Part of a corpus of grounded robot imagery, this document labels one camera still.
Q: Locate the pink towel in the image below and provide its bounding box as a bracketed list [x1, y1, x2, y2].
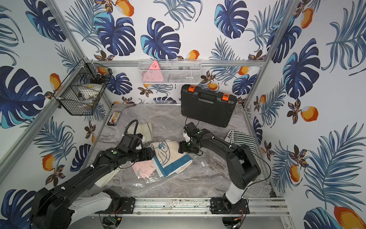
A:
[132, 160, 156, 179]

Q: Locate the cream striped towel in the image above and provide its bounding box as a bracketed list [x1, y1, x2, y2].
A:
[127, 123, 153, 144]

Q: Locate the clear plastic vacuum bag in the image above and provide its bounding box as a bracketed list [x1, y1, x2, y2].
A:
[97, 123, 218, 198]

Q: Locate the blue white patterned towel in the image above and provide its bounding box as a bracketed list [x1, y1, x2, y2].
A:
[150, 141, 193, 177]

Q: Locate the black white striped towel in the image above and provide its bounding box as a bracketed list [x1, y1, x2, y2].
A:
[225, 130, 256, 153]

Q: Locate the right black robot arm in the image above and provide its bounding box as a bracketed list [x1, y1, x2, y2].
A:
[179, 122, 261, 205]

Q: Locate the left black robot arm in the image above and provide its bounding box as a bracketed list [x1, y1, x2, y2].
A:
[30, 134, 155, 229]

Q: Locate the black plastic tool case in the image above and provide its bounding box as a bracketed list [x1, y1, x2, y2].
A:
[181, 85, 237, 127]

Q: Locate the small black battery box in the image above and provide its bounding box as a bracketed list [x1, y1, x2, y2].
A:
[107, 111, 122, 127]

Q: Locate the pink triangular object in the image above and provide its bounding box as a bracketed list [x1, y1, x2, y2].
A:
[142, 60, 164, 84]

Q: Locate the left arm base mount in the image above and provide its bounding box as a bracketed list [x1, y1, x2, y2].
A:
[97, 189, 136, 215]

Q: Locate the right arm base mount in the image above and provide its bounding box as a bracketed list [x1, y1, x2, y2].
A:
[210, 196, 250, 215]

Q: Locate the clear mesh wall tray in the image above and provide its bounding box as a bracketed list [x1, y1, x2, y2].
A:
[138, 59, 202, 85]

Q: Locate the black wire basket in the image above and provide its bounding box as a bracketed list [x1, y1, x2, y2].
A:
[52, 59, 112, 116]

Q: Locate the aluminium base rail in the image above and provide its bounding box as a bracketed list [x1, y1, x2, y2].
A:
[68, 193, 290, 219]

